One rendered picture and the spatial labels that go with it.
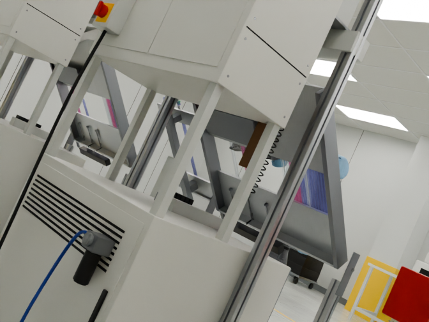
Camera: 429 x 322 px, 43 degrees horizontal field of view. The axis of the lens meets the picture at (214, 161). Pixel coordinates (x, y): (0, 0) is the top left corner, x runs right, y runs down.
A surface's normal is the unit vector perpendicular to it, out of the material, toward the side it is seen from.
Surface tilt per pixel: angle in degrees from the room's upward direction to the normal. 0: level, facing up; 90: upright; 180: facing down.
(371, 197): 90
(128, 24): 90
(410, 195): 90
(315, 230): 137
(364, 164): 90
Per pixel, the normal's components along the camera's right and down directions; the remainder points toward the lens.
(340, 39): -0.64, -0.34
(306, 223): -0.74, 0.43
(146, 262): 0.65, 0.26
